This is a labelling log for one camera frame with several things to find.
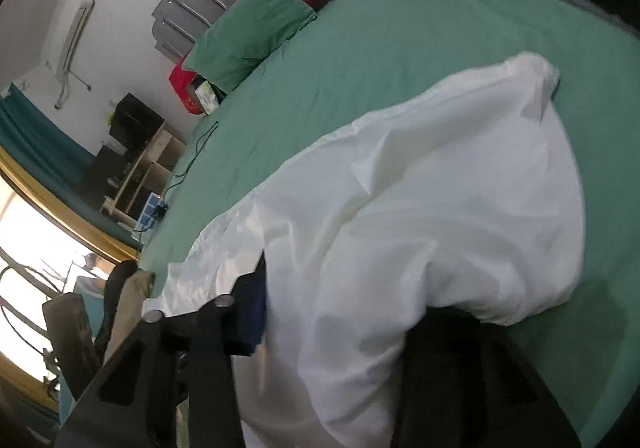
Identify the clothes draped on chair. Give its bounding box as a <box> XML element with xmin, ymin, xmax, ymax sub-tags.
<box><xmin>42</xmin><ymin>259</ymin><xmax>155</xmax><ymax>401</ymax></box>

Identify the bed with green sheet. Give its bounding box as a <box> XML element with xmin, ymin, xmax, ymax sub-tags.
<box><xmin>137</xmin><ymin>0</ymin><xmax>640</xmax><ymax>448</ymax></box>

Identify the blue power strip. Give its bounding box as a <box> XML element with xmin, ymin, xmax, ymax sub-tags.
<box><xmin>134</xmin><ymin>193</ymin><xmax>170</xmax><ymax>233</ymax></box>

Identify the black monitor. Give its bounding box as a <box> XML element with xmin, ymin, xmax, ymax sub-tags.
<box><xmin>107</xmin><ymin>92</ymin><xmax>166</xmax><ymax>151</ymax></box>

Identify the green pillow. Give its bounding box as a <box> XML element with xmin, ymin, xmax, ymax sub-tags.
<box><xmin>184</xmin><ymin>0</ymin><xmax>318</xmax><ymax>96</ymax></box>

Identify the wooden shelf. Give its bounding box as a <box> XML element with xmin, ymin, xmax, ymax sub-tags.
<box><xmin>102</xmin><ymin>120</ymin><xmax>187</xmax><ymax>231</ymax></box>

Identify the window with gold frame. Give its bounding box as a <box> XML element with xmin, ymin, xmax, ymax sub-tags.
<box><xmin>0</xmin><ymin>148</ymin><xmax>142</xmax><ymax>411</ymax></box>

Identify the white air conditioner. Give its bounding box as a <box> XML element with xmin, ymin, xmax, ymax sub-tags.
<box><xmin>52</xmin><ymin>0</ymin><xmax>97</xmax><ymax>109</ymax></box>

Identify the black cable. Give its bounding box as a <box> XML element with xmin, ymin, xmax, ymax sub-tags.
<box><xmin>162</xmin><ymin>120</ymin><xmax>221</xmax><ymax>209</ymax></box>

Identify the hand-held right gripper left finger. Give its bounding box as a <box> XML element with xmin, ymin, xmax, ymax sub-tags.
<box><xmin>54</xmin><ymin>252</ymin><xmax>269</xmax><ymax>448</ymax></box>

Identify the teal curtain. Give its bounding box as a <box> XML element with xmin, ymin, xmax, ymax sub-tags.
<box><xmin>0</xmin><ymin>82</ymin><xmax>145</xmax><ymax>256</ymax></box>

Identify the white coat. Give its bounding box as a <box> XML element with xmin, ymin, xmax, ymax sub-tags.
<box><xmin>142</xmin><ymin>52</ymin><xmax>587</xmax><ymax>448</ymax></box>

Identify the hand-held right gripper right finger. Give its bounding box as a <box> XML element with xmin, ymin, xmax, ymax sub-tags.
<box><xmin>390</xmin><ymin>305</ymin><xmax>582</xmax><ymax>448</ymax></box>

